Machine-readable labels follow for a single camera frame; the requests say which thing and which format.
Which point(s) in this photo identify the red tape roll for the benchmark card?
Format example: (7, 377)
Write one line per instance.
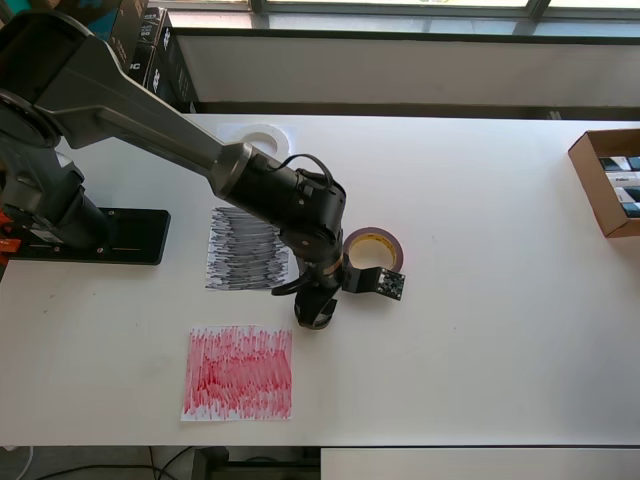
(395, 250)

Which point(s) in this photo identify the black scribbled paper sheet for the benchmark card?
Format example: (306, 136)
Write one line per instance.
(235, 260)

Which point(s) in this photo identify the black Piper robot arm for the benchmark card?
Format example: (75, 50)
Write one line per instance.
(150, 125)

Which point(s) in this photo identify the black printed carton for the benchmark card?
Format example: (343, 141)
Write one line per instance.
(132, 50)

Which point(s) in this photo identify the small black white carton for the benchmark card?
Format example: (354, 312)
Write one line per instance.
(635, 163)
(631, 210)
(614, 163)
(627, 195)

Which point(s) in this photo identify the open cardboard box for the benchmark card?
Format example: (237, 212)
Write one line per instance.
(590, 185)

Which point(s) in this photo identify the dark case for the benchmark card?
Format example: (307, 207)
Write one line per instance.
(175, 70)

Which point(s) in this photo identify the red scribbled paper sheet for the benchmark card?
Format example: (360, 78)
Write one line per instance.
(240, 375)

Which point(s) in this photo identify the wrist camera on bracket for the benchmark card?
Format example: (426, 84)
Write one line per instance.
(390, 282)

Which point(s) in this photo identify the black table leg frame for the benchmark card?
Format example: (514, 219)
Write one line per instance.
(215, 465)

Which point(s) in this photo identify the white desk panel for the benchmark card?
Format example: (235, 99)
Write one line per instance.
(475, 465)

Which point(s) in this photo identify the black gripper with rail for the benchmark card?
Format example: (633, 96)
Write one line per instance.
(317, 305)

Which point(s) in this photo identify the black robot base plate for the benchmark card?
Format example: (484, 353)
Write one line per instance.
(140, 235)

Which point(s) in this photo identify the orange clamp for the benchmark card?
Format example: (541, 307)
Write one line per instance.
(10, 246)
(4, 218)

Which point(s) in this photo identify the small white printed carton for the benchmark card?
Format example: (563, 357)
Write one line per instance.
(622, 180)

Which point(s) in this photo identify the black tape roll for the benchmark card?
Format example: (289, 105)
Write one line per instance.
(315, 327)

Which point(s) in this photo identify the white tape roll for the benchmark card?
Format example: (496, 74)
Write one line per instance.
(265, 134)

